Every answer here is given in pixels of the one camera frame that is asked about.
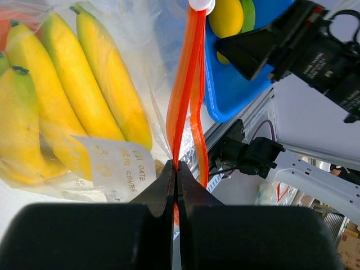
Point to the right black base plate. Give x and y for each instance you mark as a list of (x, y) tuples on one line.
[(235, 132)]

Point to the yellow green starfruit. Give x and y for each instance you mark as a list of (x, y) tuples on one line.
[(223, 60)]

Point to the aluminium mounting rail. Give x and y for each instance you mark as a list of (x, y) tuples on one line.
[(217, 130)]

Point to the clear zip top bag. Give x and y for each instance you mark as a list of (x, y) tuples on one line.
[(162, 44)]

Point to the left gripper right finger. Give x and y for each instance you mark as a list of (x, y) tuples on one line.
[(218, 236)]

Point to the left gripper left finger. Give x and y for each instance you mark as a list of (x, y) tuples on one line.
[(133, 235)]

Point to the yellow lemon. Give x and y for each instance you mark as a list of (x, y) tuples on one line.
[(227, 18)]

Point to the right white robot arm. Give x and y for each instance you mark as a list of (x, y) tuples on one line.
[(338, 193)]

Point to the yellow banana bunch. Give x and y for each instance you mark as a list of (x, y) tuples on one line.
[(59, 83)]

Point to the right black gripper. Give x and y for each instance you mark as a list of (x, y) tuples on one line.
[(299, 41)]

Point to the blue plastic bin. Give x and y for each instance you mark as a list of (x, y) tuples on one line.
[(227, 91)]

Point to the green halved fruit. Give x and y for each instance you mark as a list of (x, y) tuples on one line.
[(249, 15)]

